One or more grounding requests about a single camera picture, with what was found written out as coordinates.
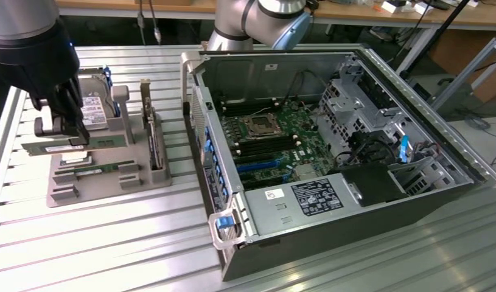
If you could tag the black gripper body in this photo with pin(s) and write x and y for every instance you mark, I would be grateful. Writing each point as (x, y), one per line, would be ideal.
(36, 64)

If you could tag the green RAM stick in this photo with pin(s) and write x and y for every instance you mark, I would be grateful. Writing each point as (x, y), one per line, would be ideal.
(106, 143)
(102, 168)

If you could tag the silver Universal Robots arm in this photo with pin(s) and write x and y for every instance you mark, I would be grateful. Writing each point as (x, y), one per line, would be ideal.
(251, 21)

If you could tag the black RAM slot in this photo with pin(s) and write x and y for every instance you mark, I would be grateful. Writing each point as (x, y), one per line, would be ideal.
(251, 110)
(268, 143)
(272, 149)
(247, 105)

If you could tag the hard disk with white label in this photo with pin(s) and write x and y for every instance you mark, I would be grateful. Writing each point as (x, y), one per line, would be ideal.
(95, 103)

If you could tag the silver CPU chip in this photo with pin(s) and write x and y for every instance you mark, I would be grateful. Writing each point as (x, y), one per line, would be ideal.
(75, 160)

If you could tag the grey parts rack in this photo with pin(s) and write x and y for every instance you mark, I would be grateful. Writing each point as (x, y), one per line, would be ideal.
(110, 185)

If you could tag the blue expansion slot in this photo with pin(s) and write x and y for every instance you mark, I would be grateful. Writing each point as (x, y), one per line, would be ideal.
(260, 166)

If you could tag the black expansion slot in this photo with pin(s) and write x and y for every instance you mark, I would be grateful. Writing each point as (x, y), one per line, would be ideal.
(262, 180)

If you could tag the blue case latch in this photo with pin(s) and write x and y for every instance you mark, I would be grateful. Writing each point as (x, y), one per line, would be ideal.
(226, 222)

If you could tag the green motherboard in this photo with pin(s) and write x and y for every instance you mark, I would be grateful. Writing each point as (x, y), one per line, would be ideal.
(304, 143)

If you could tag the grey power supply with label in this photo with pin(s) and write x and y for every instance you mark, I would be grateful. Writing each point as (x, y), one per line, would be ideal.
(284, 210)

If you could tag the silver chipset heatsink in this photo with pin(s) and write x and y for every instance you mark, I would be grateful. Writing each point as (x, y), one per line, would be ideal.
(307, 172)

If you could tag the metal disk bay cage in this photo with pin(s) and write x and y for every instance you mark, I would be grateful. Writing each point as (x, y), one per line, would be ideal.
(354, 106)

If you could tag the black plastic air shroud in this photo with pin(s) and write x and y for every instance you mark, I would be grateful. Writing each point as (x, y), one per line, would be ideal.
(374, 185)

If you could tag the black open PC case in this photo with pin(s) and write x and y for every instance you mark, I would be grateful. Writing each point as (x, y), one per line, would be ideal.
(354, 237)

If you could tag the black equipment box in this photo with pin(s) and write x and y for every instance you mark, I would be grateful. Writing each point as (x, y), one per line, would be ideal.
(438, 91)

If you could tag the black tripod pole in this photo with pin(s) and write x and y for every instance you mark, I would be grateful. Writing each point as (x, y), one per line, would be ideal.
(434, 36)

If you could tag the graphics card with metal bracket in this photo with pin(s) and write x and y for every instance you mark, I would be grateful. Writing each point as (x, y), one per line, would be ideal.
(154, 134)

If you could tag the CPU socket with metal frame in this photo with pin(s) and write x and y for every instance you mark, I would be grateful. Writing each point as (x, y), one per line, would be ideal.
(262, 125)

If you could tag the wooden desk with white frame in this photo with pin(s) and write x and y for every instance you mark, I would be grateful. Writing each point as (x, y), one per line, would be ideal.
(354, 13)

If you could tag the aluminium profile frame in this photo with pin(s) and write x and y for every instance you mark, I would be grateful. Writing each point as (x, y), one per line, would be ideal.
(467, 73)

